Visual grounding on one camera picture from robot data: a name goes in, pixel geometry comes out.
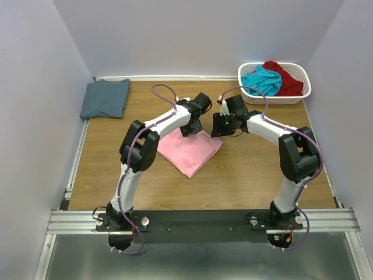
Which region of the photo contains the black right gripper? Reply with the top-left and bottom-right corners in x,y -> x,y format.
209,112 -> 235,138

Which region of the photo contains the pink t shirt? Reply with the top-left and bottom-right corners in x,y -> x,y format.
157,129 -> 223,179

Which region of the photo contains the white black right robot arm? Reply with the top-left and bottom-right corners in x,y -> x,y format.
211,95 -> 323,229

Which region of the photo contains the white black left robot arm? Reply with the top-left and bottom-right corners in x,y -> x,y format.
105,93 -> 212,231

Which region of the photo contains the turquoise t shirt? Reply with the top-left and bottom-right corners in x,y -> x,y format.
241,65 -> 283,96

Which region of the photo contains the dark red t shirt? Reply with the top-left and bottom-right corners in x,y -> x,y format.
263,61 -> 304,97

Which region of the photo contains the folded grey-blue t shirt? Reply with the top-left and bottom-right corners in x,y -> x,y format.
79,79 -> 131,120

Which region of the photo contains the white plastic laundry basket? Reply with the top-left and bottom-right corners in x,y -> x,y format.
237,62 -> 312,105

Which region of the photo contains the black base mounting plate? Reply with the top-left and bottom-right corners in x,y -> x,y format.
95,209 -> 304,250

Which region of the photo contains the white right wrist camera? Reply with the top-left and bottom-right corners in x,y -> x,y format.
217,96 -> 230,116

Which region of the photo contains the aluminium frame rail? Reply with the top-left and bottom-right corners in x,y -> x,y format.
33,207 -> 368,280

